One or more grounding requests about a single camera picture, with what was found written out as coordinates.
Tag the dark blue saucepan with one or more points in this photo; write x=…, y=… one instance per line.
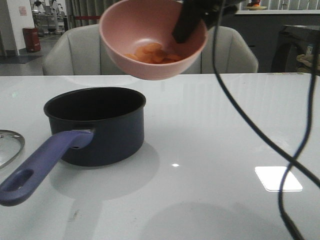
x=90, y=127

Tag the dark washing machine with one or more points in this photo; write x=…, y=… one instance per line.
x=294, y=40

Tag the beige curtain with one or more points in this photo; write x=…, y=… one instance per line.
x=85, y=8

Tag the orange ham slices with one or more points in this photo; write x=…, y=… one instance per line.
x=153, y=53

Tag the left beige chair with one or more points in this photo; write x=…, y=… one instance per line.
x=79, y=51

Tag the grey counter cabinet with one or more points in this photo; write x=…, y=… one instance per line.
x=260, y=30

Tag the beige chair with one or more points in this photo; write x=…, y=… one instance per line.
x=232, y=55
x=79, y=51

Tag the red trash bin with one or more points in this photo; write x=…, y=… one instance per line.
x=31, y=39

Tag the right beige chair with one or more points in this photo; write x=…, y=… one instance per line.
x=232, y=55

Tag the red barrier belt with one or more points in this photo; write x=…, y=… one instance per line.
x=94, y=17

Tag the pink bowl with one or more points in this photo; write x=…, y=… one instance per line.
x=129, y=24

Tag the fruit plate on counter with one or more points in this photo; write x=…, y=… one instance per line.
x=255, y=5

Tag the folded beige cushion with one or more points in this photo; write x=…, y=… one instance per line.
x=304, y=63

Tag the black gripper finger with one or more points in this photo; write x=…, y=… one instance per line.
x=190, y=16
x=215, y=10

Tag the glass lid with blue knob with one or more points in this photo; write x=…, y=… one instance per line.
x=11, y=145

